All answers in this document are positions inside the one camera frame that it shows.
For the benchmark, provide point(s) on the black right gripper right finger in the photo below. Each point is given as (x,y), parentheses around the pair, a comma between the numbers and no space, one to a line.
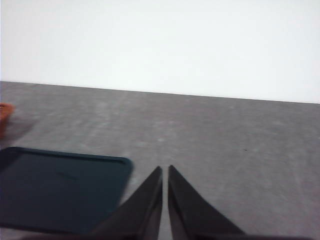
(190,217)

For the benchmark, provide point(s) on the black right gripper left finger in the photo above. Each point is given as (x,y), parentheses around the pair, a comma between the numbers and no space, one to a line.
(142,215)

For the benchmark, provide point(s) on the dark rectangular tray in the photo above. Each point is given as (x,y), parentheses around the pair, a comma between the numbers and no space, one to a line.
(57,192)

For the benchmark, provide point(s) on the brown wicker basket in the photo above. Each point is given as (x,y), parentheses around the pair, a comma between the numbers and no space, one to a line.
(5,120)

